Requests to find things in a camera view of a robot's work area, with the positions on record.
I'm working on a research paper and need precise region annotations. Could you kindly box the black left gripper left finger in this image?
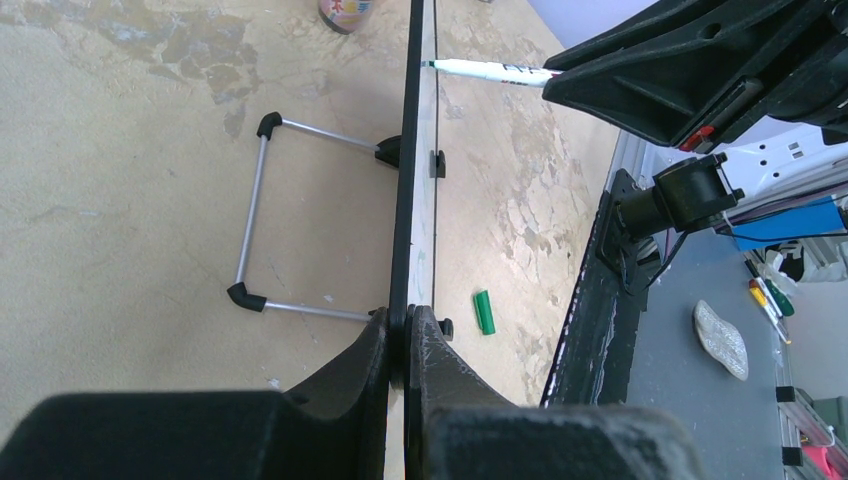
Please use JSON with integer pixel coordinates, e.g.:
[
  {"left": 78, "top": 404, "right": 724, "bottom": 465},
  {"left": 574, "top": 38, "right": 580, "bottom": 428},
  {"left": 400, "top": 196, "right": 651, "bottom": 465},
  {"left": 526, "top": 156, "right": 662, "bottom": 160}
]
[{"left": 1, "top": 308, "right": 389, "bottom": 479}]

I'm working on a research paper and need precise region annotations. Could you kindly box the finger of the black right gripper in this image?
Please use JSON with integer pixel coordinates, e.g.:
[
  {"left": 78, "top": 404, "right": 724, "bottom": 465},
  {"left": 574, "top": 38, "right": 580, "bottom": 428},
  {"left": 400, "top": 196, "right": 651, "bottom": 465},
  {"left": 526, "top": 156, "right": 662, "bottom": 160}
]
[
  {"left": 542, "top": 1, "right": 847, "bottom": 149},
  {"left": 545, "top": 1, "right": 809, "bottom": 77}
]

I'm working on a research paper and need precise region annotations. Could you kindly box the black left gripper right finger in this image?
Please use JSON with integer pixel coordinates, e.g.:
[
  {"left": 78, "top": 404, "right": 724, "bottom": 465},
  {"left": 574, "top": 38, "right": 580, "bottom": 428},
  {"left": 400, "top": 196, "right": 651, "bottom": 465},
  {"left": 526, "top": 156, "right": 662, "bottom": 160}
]
[{"left": 405, "top": 306, "right": 706, "bottom": 479}]

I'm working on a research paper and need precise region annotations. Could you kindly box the green marker cap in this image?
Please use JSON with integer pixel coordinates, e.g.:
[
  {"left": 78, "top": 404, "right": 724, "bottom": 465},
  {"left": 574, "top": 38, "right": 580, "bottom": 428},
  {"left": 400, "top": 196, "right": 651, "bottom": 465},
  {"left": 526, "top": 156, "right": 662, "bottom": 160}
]
[{"left": 473, "top": 290, "right": 496, "bottom": 335}]

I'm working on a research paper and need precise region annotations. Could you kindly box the white whiteboard black frame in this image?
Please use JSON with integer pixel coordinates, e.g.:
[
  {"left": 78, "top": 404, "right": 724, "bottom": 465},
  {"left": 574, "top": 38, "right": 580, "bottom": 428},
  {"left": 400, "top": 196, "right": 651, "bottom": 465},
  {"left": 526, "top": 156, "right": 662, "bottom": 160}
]
[{"left": 388, "top": 1, "right": 440, "bottom": 390}]

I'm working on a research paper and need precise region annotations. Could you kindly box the white green whiteboard marker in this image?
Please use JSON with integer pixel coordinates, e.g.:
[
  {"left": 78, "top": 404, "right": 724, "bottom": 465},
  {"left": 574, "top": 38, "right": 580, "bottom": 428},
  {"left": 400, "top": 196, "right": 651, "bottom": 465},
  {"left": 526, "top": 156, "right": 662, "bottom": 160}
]
[{"left": 421, "top": 59, "right": 562, "bottom": 88}]

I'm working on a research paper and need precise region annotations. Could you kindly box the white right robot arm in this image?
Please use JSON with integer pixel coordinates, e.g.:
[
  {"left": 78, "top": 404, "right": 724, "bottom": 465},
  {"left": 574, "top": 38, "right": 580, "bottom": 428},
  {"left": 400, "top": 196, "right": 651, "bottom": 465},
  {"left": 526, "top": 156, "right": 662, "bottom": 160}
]
[{"left": 542, "top": 1, "right": 847, "bottom": 260}]

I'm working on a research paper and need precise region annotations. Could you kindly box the pink cartoon bottle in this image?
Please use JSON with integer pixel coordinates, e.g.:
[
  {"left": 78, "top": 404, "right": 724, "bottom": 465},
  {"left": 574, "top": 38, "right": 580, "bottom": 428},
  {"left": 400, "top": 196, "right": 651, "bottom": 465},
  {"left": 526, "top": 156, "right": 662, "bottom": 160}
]
[{"left": 317, "top": 0, "right": 375, "bottom": 35}]

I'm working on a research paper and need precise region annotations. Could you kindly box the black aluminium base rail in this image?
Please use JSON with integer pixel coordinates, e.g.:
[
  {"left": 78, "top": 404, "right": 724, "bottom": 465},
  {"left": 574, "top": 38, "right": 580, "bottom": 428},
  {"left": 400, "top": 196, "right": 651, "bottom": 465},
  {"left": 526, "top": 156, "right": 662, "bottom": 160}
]
[{"left": 539, "top": 129, "right": 664, "bottom": 407}]

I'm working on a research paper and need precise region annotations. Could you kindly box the silver whiteboard stand frame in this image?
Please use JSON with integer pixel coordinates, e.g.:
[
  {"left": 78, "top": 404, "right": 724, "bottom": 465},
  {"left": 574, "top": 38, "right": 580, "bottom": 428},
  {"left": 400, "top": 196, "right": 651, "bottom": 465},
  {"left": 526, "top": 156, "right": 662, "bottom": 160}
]
[{"left": 227, "top": 112, "right": 398, "bottom": 322}]

